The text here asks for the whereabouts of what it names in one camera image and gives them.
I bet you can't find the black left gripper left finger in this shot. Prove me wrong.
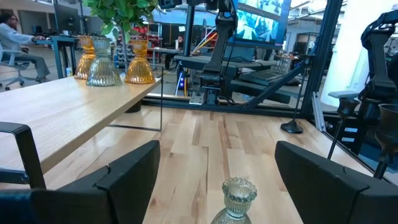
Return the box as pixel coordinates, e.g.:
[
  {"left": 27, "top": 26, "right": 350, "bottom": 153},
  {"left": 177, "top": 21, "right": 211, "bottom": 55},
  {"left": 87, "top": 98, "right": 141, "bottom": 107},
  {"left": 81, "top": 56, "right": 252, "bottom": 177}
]
[{"left": 30, "top": 139, "right": 161, "bottom": 224}]

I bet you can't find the amber glass candle holder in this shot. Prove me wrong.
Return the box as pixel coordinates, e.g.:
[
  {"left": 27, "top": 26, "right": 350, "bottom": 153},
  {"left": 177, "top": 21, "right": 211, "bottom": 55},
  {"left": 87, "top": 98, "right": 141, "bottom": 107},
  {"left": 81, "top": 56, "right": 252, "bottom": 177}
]
[
  {"left": 124, "top": 39, "right": 156, "bottom": 85},
  {"left": 73, "top": 34, "right": 96, "bottom": 80}
]

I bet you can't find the person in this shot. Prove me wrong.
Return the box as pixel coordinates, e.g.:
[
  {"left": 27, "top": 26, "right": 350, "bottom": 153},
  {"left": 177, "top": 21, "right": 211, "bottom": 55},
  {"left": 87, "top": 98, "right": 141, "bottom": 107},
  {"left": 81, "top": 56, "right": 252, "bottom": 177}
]
[{"left": 0, "top": 11, "right": 51, "bottom": 83}]

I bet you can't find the clear glass candle holder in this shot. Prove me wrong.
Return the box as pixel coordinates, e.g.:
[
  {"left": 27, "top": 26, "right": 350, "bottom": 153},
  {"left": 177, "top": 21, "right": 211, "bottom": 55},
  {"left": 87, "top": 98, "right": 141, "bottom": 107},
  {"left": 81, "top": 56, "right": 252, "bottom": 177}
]
[
  {"left": 86, "top": 36, "right": 123, "bottom": 87},
  {"left": 210, "top": 177, "right": 258, "bottom": 224}
]

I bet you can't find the office chair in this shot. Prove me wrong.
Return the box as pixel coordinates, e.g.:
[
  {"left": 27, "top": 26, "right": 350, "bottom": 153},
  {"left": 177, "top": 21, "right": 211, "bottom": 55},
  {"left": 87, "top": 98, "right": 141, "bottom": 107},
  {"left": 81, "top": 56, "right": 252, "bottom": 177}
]
[{"left": 0, "top": 43, "right": 32, "bottom": 91}]

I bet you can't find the green plant in black pot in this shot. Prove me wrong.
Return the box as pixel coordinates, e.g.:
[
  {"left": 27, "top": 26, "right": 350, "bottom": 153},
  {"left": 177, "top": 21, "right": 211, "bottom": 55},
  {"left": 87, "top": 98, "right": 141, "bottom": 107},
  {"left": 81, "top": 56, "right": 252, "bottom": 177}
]
[{"left": 82, "top": 0, "right": 160, "bottom": 113}]

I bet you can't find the wooden shelf with black legs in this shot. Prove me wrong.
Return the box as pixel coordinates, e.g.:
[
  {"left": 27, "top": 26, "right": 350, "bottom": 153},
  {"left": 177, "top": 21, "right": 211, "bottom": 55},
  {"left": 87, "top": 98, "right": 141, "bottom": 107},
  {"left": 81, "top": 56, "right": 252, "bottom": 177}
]
[{"left": 0, "top": 63, "right": 164, "bottom": 190}]

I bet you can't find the black metal candlestick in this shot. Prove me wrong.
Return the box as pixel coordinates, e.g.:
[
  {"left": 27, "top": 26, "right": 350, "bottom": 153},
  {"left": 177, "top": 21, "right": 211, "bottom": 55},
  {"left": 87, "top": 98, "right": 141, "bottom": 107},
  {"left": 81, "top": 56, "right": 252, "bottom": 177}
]
[
  {"left": 372, "top": 103, "right": 398, "bottom": 180},
  {"left": 280, "top": 54, "right": 315, "bottom": 134},
  {"left": 326, "top": 96, "right": 361, "bottom": 161}
]

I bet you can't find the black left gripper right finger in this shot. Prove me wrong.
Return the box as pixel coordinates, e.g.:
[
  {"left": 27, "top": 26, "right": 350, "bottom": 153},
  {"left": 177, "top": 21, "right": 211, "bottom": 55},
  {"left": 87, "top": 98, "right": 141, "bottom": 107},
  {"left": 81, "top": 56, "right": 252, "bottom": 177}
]
[{"left": 274, "top": 141, "right": 398, "bottom": 224}]

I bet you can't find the dark grey side desk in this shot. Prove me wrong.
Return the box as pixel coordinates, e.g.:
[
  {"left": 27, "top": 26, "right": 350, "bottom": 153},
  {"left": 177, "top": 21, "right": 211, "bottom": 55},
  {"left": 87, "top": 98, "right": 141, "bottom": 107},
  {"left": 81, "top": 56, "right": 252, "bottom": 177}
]
[{"left": 173, "top": 55, "right": 302, "bottom": 105}]

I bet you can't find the white round pillar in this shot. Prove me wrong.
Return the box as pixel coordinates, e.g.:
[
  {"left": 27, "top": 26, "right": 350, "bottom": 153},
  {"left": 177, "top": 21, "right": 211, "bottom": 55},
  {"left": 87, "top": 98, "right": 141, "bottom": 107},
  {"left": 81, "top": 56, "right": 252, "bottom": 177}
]
[{"left": 320, "top": 0, "right": 379, "bottom": 108}]

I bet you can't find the dark computer monitor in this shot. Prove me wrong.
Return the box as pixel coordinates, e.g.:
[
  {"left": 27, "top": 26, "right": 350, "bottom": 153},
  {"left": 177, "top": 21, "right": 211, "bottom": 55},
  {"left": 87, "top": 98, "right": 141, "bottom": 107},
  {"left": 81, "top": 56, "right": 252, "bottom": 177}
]
[{"left": 53, "top": 2, "right": 82, "bottom": 35}]

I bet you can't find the blue-grey desk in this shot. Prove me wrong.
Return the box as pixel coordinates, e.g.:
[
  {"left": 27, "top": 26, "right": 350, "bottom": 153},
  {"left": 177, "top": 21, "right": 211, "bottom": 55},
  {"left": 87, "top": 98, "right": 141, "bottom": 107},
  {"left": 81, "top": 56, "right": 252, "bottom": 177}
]
[{"left": 33, "top": 34, "right": 78, "bottom": 79}]

